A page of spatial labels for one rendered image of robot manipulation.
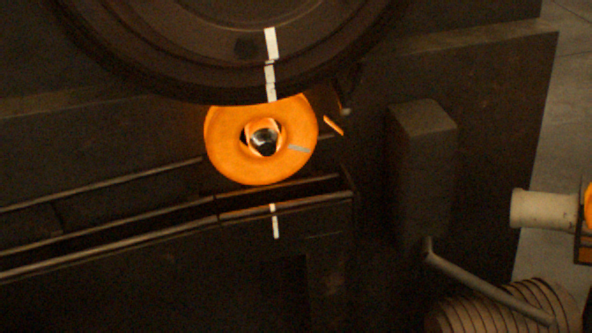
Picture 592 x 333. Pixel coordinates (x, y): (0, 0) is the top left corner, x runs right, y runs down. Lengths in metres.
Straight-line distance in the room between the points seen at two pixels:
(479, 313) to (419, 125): 0.30
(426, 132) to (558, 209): 0.22
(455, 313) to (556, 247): 1.00
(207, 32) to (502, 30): 0.52
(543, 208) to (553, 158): 1.40
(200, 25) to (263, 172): 0.29
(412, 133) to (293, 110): 0.17
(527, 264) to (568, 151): 0.65
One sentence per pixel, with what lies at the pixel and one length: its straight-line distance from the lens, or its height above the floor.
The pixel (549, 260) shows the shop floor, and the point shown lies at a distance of 1.88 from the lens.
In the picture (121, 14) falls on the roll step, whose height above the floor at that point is 1.03.
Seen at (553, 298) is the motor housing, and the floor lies 0.53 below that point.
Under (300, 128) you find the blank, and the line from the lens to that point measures 0.82.
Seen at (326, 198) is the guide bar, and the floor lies 0.71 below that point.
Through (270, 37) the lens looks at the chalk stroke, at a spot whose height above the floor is 1.00.
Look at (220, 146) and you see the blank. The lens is 0.81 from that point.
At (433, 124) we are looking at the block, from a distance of 0.86.
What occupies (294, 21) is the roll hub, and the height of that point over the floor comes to 1.01.
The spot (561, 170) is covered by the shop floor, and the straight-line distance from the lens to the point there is 2.26.
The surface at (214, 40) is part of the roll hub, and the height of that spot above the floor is 1.01.
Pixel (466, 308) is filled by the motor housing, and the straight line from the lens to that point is 0.96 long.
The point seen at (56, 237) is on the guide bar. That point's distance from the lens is 0.95.
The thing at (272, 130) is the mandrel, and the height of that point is 0.84.
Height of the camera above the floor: 1.24
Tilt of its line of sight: 35 degrees down
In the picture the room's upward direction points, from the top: 4 degrees counter-clockwise
